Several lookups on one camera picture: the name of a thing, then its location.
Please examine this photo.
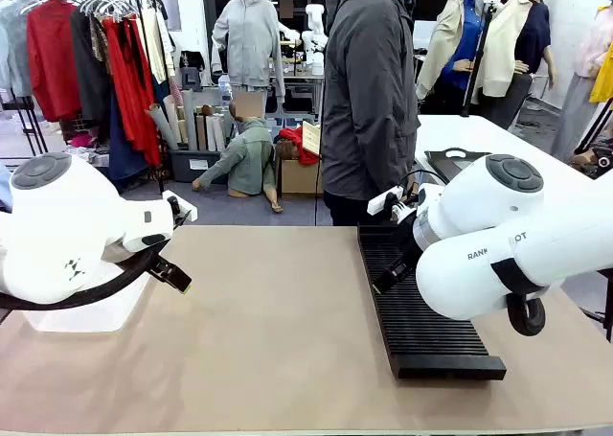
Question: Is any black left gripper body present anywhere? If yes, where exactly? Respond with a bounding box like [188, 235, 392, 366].
[148, 256, 180, 285]

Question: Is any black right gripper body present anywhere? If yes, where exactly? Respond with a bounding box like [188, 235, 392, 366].
[392, 217, 427, 271]

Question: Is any black slotted PCB rack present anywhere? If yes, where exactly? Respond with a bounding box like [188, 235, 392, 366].
[356, 224, 508, 380]

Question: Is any black metal clothes rack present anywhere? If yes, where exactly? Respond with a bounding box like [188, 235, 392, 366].
[0, 0, 167, 195]

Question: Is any clear plastic storage box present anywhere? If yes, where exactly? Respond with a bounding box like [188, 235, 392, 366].
[18, 263, 153, 334]

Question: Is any grey plastic bin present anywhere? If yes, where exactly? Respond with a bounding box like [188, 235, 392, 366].
[168, 148, 229, 184]

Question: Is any navy hanging garment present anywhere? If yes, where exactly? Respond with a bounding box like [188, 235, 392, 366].
[107, 90, 150, 183]

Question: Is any white table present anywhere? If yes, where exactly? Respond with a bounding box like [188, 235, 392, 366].
[412, 114, 613, 202]

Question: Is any brown cardboard box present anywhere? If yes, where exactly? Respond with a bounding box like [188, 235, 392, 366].
[277, 153, 323, 197]

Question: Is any mannequin torso in green jacket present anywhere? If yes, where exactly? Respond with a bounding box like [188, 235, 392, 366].
[191, 90, 284, 215]

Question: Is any grey paper roll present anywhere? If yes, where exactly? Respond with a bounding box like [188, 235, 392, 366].
[180, 88, 198, 152]
[146, 103, 179, 150]

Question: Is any white paper roll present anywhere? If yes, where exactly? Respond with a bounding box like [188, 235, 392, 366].
[205, 113, 227, 152]

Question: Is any pink cloth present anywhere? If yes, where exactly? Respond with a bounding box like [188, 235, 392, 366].
[69, 131, 98, 150]

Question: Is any cream paper roll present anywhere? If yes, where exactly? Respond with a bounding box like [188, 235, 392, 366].
[162, 94, 186, 145]

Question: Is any person in grey jacket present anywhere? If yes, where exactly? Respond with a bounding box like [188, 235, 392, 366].
[319, 0, 422, 227]

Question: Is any red cloth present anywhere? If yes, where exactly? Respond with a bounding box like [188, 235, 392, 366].
[278, 126, 321, 167]

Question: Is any red hanging dress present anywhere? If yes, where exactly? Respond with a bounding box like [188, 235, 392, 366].
[102, 16, 162, 169]

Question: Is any blue cloth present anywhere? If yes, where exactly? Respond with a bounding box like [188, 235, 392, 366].
[0, 162, 13, 215]

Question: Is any dark grey hanging garment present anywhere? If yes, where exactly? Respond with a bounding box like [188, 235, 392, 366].
[69, 7, 114, 130]

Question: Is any black tripod pole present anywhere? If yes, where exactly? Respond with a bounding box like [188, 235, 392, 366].
[461, 0, 497, 119]

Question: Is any black floor stand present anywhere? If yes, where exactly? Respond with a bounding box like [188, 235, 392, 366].
[578, 267, 613, 344]

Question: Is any mannequin in beige coat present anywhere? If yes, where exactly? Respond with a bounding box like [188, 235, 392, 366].
[414, 0, 489, 116]

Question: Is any white monitor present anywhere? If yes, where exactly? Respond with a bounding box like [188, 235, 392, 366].
[412, 19, 440, 49]

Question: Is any mannequin in cream jacket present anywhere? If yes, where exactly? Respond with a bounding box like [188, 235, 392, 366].
[478, 0, 559, 130]

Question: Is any cream hanging garment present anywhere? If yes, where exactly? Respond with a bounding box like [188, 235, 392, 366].
[138, 7, 176, 85]

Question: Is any mannequin in pink top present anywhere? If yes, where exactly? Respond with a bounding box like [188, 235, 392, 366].
[550, 4, 613, 164]

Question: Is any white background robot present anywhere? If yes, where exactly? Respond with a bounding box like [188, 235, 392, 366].
[300, 3, 328, 78]

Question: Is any red hanging shirt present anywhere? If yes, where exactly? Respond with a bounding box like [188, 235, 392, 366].
[26, 0, 82, 124]

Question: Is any mannequin in grey hoodie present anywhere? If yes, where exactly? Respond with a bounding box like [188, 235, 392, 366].
[210, 0, 287, 104]

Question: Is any yellow garment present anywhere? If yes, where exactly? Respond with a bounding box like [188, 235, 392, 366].
[588, 42, 613, 104]

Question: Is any light grey hanging garment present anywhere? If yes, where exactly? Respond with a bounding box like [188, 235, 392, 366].
[0, 0, 34, 100]

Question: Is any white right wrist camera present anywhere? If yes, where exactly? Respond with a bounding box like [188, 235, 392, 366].
[367, 185, 408, 217]

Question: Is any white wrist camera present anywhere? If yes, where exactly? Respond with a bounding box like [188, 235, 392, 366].
[367, 185, 408, 217]
[161, 190, 199, 222]

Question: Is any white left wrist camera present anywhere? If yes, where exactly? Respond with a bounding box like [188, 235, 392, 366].
[161, 190, 199, 222]

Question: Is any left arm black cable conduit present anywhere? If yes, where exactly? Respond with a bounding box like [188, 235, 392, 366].
[0, 210, 191, 312]

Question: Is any black metal shelf frame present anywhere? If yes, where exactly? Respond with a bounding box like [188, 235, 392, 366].
[0, 90, 49, 157]

